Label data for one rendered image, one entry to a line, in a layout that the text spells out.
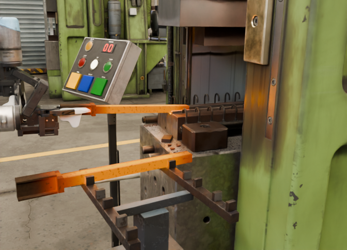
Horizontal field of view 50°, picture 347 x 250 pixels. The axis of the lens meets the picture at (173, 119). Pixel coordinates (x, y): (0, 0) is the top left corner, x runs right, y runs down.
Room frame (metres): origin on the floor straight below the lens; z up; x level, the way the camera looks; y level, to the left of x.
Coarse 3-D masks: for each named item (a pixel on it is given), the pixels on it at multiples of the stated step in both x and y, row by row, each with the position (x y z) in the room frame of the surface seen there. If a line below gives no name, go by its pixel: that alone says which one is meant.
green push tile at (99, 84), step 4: (96, 80) 1.58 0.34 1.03; (100, 80) 1.56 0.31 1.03; (104, 80) 1.55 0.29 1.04; (96, 84) 1.57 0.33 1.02; (100, 84) 1.55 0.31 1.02; (104, 84) 1.53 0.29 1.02; (92, 88) 1.57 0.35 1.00; (96, 88) 1.55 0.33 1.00; (100, 88) 1.53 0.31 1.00; (92, 92) 1.55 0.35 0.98; (96, 92) 1.54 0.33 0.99; (100, 92) 1.52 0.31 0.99
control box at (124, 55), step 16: (80, 48) 1.80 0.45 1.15; (96, 48) 1.72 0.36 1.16; (112, 48) 1.63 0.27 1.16; (128, 48) 1.58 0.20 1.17; (112, 64) 1.58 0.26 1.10; (128, 64) 1.58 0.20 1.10; (80, 80) 1.67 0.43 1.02; (112, 80) 1.53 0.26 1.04; (128, 80) 1.58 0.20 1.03; (80, 96) 1.68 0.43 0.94; (96, 96) 1.54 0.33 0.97; (112, 96) 1.52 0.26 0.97
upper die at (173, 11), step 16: (160, 0) 1.30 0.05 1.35; (176, 0) 1.16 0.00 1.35; (192, 0) 1.15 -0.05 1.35; (208, 0) 1.16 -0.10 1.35; (224, 0) 1.18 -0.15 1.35; (240, 0) 1.20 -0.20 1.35; (160, 16) 1.30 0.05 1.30; (176, 16) 1.16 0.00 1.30; (192, 16) 1.15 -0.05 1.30; (208, 16) 1.16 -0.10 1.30; (224, 16) 1.18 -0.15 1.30; (240, 16) 1.20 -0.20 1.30
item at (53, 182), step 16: (144, 160) 0.86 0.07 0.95; (160, 160) 0.86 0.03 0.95; (176, 160) 0.88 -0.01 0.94; (32, 176) 0.73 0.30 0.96; (48, 176) 0.73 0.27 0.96; (64, 176) 0.75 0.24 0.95; (80, 176) 0.76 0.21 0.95; (96, 176) 0.78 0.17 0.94; (112, 176) 0.80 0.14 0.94; (32, 192) 0.72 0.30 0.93; (48, 192) 0.73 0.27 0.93
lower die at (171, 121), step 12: (204, 108) 1.22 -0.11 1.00; (216, 108) 1.23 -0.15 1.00; (228, 108) 1.25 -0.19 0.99; (240, 108) 1.26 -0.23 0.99; (168, 120) 1.21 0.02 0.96; (180, 120) 1.13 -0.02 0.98; (192, 120) 1.15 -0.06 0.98; (204, 120) 1.17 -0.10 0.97; (216, 120) 1.18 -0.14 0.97; (228, 120) 1.20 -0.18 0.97; (168, 132) 1.21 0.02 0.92; (228, 132) 1.20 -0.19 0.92; (240, 132) 1.21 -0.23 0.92
